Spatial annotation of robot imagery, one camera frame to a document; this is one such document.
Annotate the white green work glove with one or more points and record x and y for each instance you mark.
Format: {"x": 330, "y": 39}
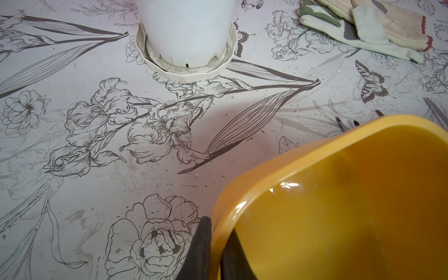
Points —
{"x": 366, "y": 33}

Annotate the beige work glove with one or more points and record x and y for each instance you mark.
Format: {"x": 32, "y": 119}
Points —
{"x": 402, "y": 26}

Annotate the yellow plastic storage tray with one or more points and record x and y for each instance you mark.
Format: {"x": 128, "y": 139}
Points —
{"x": 370, "y": 204}

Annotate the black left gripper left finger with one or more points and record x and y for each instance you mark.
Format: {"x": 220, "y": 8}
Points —
{"x": 197, "y": 262}

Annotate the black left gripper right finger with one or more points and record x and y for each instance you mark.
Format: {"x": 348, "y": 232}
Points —
{"x": 234, "y": 264}

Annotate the white plant pot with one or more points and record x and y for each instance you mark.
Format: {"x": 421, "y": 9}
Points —
{"x": 187, "y": 33}

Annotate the white pot saucer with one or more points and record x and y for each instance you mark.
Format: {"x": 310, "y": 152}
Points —
{"x": 185, "y": 74}

